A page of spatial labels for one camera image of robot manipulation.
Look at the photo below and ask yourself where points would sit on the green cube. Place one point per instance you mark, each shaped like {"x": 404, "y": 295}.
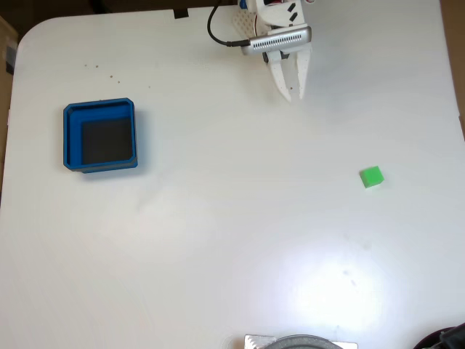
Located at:
{"x": 371, "y": 177}

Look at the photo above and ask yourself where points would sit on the blue box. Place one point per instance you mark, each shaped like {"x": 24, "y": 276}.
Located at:
{"x": 72, "y": 138}

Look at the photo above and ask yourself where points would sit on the cardboard box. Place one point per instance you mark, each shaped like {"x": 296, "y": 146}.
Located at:
{"x": 7, "y": 43}

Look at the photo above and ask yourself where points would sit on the blue clamp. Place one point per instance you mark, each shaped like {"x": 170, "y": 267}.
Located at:
{"x": 243, "y": 4}

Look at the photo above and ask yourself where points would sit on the black tape piece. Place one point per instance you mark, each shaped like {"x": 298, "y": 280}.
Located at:
{"x": 181, "y": 14}

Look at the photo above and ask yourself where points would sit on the grey round object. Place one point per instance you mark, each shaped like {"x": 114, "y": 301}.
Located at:
{"x": 305, "y": 341}

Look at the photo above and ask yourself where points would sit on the black object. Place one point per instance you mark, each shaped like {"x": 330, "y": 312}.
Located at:
{"x": 447, "y": 338}

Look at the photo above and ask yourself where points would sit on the silver camera box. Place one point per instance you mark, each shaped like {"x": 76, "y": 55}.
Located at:
{"x": 279, "y": 40}

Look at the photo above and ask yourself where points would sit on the white perforated base plate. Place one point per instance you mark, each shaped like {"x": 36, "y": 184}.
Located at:
{"x": 244, "y": 25}

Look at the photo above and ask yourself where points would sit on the silver metal bracket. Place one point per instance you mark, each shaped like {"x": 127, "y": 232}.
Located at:
{"x": 254, "y": 342}

